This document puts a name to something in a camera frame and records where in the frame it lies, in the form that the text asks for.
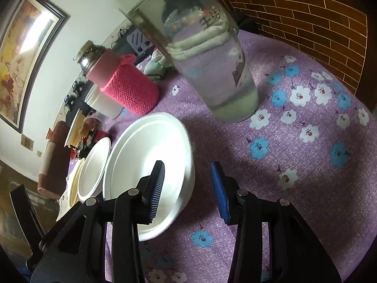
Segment beige plastic bowl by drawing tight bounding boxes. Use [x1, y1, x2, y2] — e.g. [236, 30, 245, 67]
[56, 158, 86, 221]

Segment white foam bowl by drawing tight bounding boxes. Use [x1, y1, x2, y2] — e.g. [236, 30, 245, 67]
[105, 116, 193, 237]
[102, 112, 196, 242]
[77, 137, 111, 202]

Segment stack of beige bowls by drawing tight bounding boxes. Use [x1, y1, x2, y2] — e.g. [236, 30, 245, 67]
[65, 109, 86, 148]

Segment red plates under stack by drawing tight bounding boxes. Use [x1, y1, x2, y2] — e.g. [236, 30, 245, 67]
[70, 129, 112, 160]

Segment brown fabric armchair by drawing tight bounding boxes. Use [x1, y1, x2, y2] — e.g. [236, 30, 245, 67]
[37, 121, 70, 200]

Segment purple floral tablecloth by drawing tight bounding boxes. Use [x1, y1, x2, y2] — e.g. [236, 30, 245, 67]
[110, 31, 376, 282]

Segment white plastic jar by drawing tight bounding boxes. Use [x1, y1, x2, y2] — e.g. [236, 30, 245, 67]
[85, 84, 123, 119]

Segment pink knit-sleeved bottle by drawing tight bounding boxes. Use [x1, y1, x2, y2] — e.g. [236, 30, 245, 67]
[74, 40, 160, 115]

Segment framed painting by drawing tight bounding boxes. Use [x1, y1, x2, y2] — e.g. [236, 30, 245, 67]
[1, 0, 68, 133]

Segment white gloves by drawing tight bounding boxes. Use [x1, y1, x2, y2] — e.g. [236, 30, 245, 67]
[143, 49, 172, 81]

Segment clear glass water bottle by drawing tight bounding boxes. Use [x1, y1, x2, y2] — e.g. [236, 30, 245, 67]
[108, 0, 258, 123]

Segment small wall plaque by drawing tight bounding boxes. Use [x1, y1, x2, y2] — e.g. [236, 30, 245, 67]
[20, 133, 34, 151]

